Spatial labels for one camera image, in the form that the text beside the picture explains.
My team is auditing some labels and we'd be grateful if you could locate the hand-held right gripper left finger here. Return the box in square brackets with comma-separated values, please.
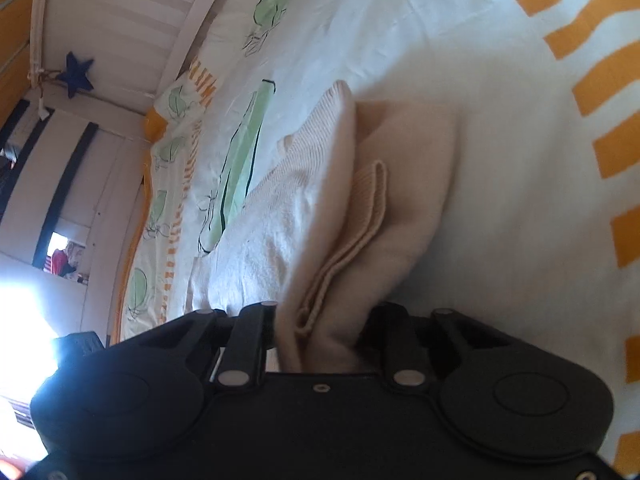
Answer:
[134, 300, 281, 394]

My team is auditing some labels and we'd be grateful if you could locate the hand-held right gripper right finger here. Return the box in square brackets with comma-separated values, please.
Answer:
[357, 302, 507, 394]

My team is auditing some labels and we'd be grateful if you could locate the beige knit sweater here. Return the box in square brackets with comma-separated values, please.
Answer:
[187, 80, 458, 374]

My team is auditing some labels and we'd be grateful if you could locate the red toy figure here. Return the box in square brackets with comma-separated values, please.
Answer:
[44, 241, 92, 282]

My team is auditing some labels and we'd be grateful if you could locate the white cabinet with black stripes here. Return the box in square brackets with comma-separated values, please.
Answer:
[0, 97, 151, 343]

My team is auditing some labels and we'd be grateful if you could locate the printed bed blanket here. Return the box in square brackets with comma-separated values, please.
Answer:
[110, 0, 640, 477]

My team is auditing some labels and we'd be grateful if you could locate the printed pillow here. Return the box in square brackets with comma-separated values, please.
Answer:
[149, 72, 219, 127]

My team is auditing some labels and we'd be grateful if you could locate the blue star decoration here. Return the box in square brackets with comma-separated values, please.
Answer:
[55, 51, 96, 97]

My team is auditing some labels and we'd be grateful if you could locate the white slatted bed rail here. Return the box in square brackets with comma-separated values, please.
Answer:
[30, 0, 238, 107]

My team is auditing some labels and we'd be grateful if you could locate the white cord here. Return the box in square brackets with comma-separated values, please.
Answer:
[27, 0, 54, 122]

